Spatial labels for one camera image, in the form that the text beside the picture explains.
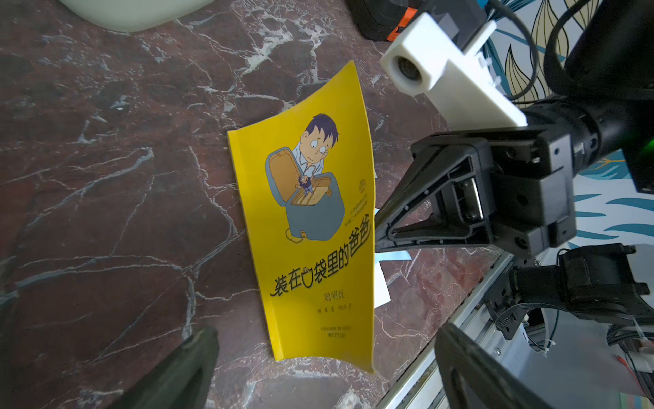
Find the blue sticky tab lower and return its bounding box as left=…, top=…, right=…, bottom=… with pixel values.
left=374, top=262, right=391, bottom=308

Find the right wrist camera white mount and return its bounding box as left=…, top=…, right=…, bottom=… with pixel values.
left=380, top=14, right=527, bottom=131

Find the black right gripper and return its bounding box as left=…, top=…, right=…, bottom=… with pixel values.
left=375, top=125, right=577, bottom=258

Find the yellow children's book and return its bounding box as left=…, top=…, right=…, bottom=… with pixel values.
left=228, top=62, right=376, bottom=372

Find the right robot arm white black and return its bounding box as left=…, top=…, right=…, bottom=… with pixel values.
left=375, top=1, right=653, bottom=259

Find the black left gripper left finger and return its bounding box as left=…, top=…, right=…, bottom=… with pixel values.
left=111, top=327, right=220, bottom=408

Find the white bin green bag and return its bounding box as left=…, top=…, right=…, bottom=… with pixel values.
left=61, top=0, right=212, bottom=32

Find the black plastic tool case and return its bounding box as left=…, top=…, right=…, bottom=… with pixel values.
left=346, top=0, right=426, bottom=42

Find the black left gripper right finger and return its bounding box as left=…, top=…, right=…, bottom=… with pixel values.
left=434, top=323, right=550, bottom=409

